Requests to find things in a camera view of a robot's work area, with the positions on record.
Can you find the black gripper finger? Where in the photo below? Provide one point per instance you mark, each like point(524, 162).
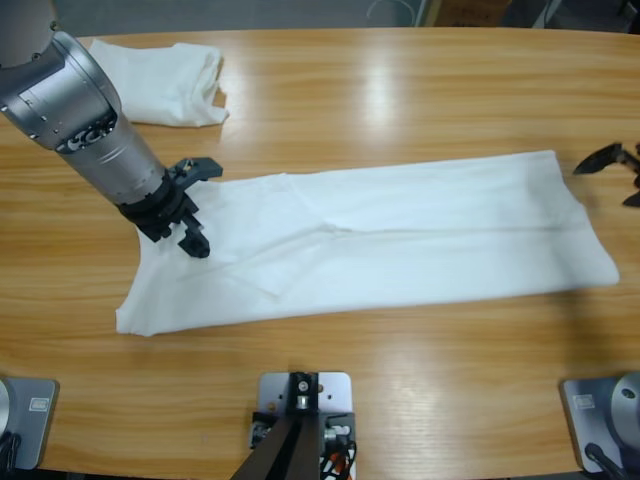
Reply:
point(635, 201)
point(600, 161)
point(195, 245)

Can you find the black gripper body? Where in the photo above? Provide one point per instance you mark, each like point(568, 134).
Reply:
point(160, 210)

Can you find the white t-shirt with black logo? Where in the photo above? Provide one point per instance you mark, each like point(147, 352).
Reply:
point(375, 240)

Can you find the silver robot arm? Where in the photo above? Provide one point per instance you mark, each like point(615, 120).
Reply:
point(100, 130)

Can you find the silver arm base disc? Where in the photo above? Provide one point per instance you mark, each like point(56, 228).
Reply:
point(625, 405)
point(3, 407)

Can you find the folded white t-shirt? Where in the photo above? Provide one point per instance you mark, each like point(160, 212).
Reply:
point(170, 85)

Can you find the grey metal stand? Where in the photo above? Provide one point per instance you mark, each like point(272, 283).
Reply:
point(542, 15)

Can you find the brown cardboard box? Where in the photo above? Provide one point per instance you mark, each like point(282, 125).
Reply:
point(475, 12)

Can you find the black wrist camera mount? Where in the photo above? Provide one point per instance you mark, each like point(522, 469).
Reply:
point(205, 167)

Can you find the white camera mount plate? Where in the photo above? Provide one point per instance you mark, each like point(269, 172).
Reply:
point(337, 395)

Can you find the dark camera mount post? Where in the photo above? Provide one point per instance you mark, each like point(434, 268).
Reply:
point(300, 440)

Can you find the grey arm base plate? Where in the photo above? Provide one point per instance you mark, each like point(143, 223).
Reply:
point(35, 430)
point(582, 420)

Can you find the black mount clamp bracket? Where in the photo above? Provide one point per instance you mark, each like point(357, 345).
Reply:
point(345, 417)

